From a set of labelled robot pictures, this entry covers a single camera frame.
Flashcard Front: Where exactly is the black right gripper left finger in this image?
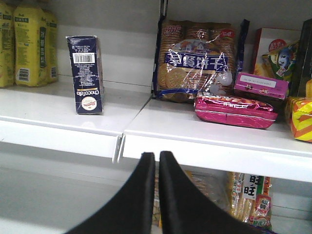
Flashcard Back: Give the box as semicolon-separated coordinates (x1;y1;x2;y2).
67;153;156;234

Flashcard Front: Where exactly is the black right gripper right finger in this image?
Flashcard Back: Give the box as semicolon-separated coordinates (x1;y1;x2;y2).
158;151;261;234

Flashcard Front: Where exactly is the dark blue cookie box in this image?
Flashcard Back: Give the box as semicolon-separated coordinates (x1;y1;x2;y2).
66;36;104;115

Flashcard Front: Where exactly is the rice cracker bag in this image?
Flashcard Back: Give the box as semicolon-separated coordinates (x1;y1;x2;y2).
227;172;272;231

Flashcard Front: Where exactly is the white supermarket shelf unit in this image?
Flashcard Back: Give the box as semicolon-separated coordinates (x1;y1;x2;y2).
0;0;312;234

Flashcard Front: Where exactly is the magenta snack packet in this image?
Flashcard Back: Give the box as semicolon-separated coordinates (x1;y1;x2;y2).
194;92;278;129

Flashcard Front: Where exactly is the orange yellow striped packet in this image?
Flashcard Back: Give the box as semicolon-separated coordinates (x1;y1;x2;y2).
285;97;312;142

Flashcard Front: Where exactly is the pink purple snack box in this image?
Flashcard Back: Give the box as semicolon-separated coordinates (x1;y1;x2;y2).
234;72;289;99

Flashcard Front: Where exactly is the breakfast biscuit bag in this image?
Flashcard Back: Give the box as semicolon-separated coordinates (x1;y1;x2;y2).
153;19;237;103

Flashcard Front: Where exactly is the yellow pear drink bottle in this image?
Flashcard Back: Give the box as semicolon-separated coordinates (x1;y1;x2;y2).
13;3;47;87

